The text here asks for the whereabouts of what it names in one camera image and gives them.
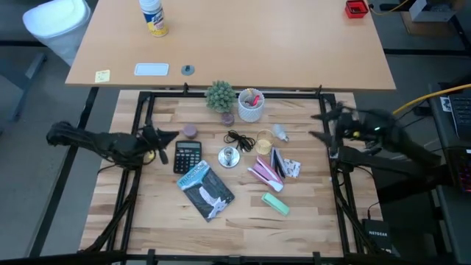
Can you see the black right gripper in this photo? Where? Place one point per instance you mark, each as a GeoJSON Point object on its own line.
{"type": "Point", "coordinates": [362, 127]}

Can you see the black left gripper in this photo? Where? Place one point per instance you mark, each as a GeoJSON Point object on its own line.
{"type": "Point", "coordinates": [147, 141]}

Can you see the white frosted lightbulb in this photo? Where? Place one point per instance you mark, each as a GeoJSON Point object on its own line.
{"type": "Point", "coordinates": [279, 131]}

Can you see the chrome lamp socket base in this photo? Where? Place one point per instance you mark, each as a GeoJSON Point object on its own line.
{"type": "Point", "coordinates": [229, 157]}

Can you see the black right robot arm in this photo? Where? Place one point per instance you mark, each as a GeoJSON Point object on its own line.
{"type": "Point", "coordinates": [412, 144]}

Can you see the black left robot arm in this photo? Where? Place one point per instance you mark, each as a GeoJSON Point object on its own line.
{"type": "Point", "coordinates": [95, 143]}

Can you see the lilac round candle tin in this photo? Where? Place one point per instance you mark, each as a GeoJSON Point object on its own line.
{"type": "Point", "coordinates": [190, 131]}

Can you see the black desk calculator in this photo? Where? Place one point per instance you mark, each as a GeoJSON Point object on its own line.
{"type": "Point", "coordinates": [187, 157]}

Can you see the white printed packet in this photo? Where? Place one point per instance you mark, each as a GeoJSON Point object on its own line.
{"type": "Point", "coordinates": [292, 168]}

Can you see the white pen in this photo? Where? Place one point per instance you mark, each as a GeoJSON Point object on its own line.
{"type": "Point", "coordinates": [283, 160]}

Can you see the brown glitter round tin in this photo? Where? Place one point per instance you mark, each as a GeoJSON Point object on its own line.
{"type": "Point", "coordinates": [227, 119]}

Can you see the black pen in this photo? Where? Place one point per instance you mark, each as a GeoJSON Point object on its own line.
{"type": "Point", "coordinates": [279, 167]}

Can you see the grey pen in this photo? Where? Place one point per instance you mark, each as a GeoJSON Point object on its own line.
{"type": "Point", "coordinates": [273, 158]}

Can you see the white rectangular plate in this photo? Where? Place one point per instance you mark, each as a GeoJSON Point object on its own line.
{"type": "Point", "coordinates": [151, 69]}

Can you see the green artificial potted plant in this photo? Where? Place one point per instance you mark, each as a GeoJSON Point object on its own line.
{"type": "Point", "coordinates": [221, 96]}

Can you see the grey desk grommet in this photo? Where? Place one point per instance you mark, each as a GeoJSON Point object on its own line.
{"type": "Point", "coordinates": [188, 70]}

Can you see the pink pen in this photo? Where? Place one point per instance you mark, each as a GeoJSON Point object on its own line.
{"type": "Point", "coordinates": [255, 100]}

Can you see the white textured pen cup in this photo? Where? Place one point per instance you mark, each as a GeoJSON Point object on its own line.
{"type": "Point", "coordinates": [251, 112]}

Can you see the yellow sticky note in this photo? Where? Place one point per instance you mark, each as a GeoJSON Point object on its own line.
{"type": "Point", "coordinates": [102, 76]}

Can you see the mint green stapler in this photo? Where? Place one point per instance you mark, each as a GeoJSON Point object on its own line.
{"type": "Point", "coordinates": [276, 204]}

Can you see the beige office desk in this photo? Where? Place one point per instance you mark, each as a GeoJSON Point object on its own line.
{"type": "Point", "coordinates": [257, 44]}

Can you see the Lysol wipes canister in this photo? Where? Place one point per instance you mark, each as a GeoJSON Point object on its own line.
{"type": "Point", "coordinates": [154, 20]}

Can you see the white printed sticker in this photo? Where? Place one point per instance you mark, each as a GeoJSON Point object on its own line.
{"type": "Point", "coordinates": [446, 104]}

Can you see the black Netgear router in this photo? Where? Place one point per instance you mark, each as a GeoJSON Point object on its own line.
{"type": "Point", "coordinates": [378, 235]}

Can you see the red plastic box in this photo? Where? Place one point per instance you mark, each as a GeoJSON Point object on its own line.
{"type": "Point", "coordinates": [357, 9]}

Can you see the brown cardboard box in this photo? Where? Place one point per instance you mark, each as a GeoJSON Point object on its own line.
{"type": "Point", "coordinates": [416, 27]}

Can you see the backlit black keyboard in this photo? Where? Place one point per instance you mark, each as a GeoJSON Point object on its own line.
{"type": "Point", "coordinates": [463, 173]}

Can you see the grey small box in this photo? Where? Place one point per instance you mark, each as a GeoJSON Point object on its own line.
{"type": "Point", "coordinates": [430, 13]}

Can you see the white trash bin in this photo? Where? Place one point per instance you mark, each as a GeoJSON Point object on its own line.
{"type": "Point", "coordinates": [57, 25]}

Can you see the black metal table frame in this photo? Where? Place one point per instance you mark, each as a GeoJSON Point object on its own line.
{"type": "Point", "coordinates": [287, 96]}

